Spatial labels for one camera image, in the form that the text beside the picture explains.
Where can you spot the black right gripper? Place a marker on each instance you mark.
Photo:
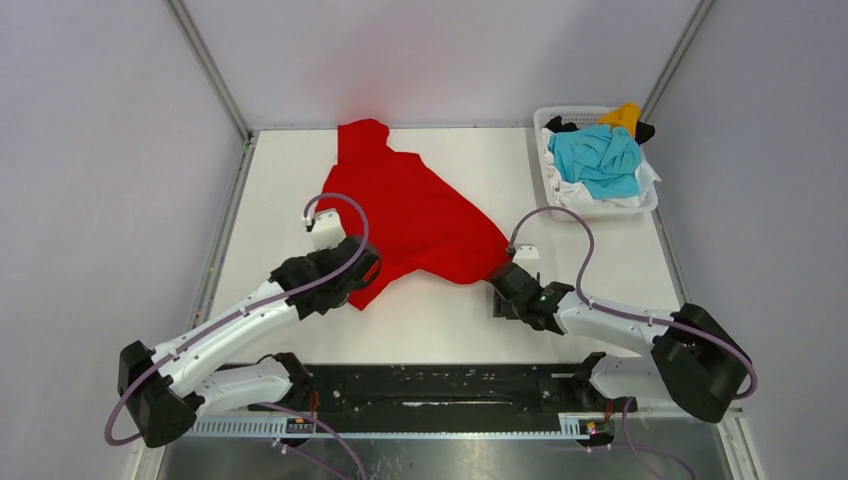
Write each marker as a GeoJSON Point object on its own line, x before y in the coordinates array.
{"type": "Point", "coordinates": [506, 283]}

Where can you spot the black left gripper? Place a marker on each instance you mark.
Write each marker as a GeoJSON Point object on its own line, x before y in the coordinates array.
{"type": "Point", "coordinates": [318, 256]}

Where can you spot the red t shirt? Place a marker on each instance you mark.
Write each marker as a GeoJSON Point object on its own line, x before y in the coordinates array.
{"type": "Point", "coordinates": [415, 220]}

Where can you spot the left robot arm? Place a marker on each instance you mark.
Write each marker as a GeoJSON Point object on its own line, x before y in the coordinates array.
{"type": "Point", "coordinates": [218, 351]}

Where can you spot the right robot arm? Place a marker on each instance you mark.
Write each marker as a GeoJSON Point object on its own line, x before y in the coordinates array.
{"type": "Point", "coordinates": [681, 356]}

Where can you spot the white plastic laundry basket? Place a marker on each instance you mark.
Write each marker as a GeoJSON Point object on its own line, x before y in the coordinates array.
{"type": "Point", "coordinates": [581, 115]}

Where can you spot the teal t shirt in basket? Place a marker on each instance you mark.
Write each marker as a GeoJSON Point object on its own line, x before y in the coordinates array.
{"type": "Point", "coordinates": [603, 158]}

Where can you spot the black t shirt in basket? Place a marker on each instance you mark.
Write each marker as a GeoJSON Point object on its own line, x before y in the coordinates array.
{"type": "Point", "coordinates": [643, 132]}

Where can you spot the yellow t shirt in basket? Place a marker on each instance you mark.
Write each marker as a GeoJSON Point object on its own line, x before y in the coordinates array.
{"type": "Point", "coordinates": [626, 116]}

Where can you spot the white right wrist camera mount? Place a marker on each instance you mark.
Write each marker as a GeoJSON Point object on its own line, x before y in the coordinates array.
{"type": "Point", "coordinates": [523, 253]}

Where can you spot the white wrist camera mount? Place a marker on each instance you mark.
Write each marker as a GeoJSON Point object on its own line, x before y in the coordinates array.
{"type": "Point", "coordinates": [327, 230]}
{"type": "Point", "coordinates": [523, 253]}

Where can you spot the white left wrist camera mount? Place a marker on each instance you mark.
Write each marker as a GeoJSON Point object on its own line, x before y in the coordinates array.
{"type": "Point", "coordinates": [327, 230]}

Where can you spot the white slotted cable duct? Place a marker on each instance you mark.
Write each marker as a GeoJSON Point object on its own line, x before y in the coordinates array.
{"type": "Point", "coordinates": [283, 427]}

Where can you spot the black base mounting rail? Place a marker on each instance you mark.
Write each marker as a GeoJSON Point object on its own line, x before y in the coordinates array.
{"type": "Point", "coordinates": [465, 394]}

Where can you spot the aluminium frame rails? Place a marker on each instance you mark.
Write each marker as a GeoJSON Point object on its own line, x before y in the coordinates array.
{"type": "Point", "coordinates": [520, 389]}

